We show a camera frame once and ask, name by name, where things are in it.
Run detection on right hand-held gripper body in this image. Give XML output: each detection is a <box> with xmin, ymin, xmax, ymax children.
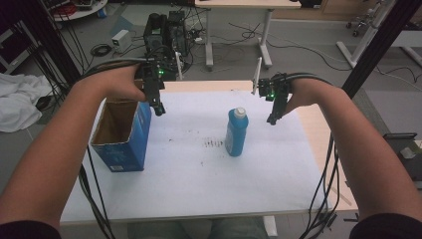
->
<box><xmin>251</xmin><ymin>56</ymin><xmax>295</xmax><ymax>102</ymax></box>

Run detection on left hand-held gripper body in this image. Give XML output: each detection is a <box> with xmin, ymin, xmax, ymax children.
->
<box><xmin>135</xmin><ymin>51</ymin><xmax>184</xmax><ymax>103</ymax></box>

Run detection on person's right hand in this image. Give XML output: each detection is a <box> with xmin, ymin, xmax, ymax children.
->
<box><xmin>284</xmin><ymin>77</ymin><xmax>346</xmax><ymax>117</ymax></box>

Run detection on person's left hand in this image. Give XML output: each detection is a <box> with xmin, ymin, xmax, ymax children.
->
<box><xmin>73</xmin><ymin>64</ymin><xmax>147</xmax><ymax>103</ymax></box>

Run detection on blue plastic bottle white cap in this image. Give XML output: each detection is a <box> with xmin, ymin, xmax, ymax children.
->
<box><xmin>224</xmin><ymin>107</ymin><xmax>250</xmax><ymax>158</ymax></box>

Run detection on blue open cardboard box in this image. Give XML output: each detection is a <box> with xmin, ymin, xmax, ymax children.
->
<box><xmin>90</xmin><ymin>97</ymin><xmax>153</xmax><ymax>173</ymax></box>

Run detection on black computer tower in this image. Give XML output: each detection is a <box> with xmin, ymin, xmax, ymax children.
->
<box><xmin>142</xmin><ymin>10</ymin><xmax>191</xmax><ymax>69</ymax></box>

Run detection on small white box device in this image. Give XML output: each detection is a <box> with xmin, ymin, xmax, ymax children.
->
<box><xmin>110</xmin><ymin>29</ymin><xmax>134</xmax><ymax>54</ymax></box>

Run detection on white paper table cover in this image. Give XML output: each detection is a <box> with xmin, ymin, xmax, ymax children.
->
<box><xmin>60</xmin><ymin>90</ymin><xmax>328</xmax><ymax>224</ymax></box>

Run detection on wooden desk white legs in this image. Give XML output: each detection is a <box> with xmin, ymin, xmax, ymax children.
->
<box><xmin>194</xmin><ymin>0</ymin><xmax>303</xmax><ymax>72</ymax></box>

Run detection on office chair wheeled base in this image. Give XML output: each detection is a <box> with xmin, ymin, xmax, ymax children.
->
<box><xmin>345</xmin><ymin>9</ymin><xmax>377</xmax><ymax>38</ymax></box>

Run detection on round white table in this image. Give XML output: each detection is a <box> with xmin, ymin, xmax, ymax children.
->
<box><xmin>42</xmin><ymin>0</ymin><xmax>109</xmax><ymax>23</ymax></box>

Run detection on white table leg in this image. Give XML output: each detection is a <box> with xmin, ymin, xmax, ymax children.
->
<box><xmin>262</xmin><ymin>215</ymin><xmax>279</xmax><ymax>238</ymax></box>

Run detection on black flat device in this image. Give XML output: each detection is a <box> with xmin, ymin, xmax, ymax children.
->
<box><xmin>382</xmin><ymin>131</ymin><xmax>422</xmax><ymax>183</ymax></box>

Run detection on white crumpled cloth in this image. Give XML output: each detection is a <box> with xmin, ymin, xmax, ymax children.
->
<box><xmin>0</xmin><ymin>72</ymin><xmax>55</xmax><ymax>134</ymax></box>

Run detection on long black floor cable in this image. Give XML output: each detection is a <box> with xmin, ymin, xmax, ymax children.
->
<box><xmin>228</xmin><ymin>21</ymin><xmax>353</xmax><ymax>73</ymax></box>

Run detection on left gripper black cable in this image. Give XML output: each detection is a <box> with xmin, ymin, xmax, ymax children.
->
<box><xmin>77</xmin><ymin>57</ymin><xmax>147</xmax><ymax>239</ymax></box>

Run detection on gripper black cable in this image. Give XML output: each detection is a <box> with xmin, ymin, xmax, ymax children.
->
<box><xmin>77</xmin><ymin>57</ymin><xmax>147</xmax><ymax>239</ymax></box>
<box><xmin>284</xmin><ymin>72</ymin><xmax>342</xmax><ymax>239</ymax></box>

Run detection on coiled black cable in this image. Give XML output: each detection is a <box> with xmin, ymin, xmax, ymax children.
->
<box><xmin>90</xmin><ymin>42</ymin><xmax>114</xmax><ymax>58</ymax></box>

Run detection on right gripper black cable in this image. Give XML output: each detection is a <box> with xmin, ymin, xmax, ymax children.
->
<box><xmin>284</xmin><ymin>72</ymin><xmax>342</xmax><ymax>239</ymax></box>

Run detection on white metal desk frame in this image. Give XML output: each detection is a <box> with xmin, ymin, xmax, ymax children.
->
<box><xmin>335</xmin><ymin>0</ymin><xmax>422</xmax><ymax>70</ymax></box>

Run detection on black metal stand post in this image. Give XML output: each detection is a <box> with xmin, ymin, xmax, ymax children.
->
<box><xmin>340</xmin><ymin>0</ymin><xmax>422</xmax><ymax>100</ymax></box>
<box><xmin>31</xmin><ymin>0</ymin><xmax>84</xmax><ymax>86</ymax></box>

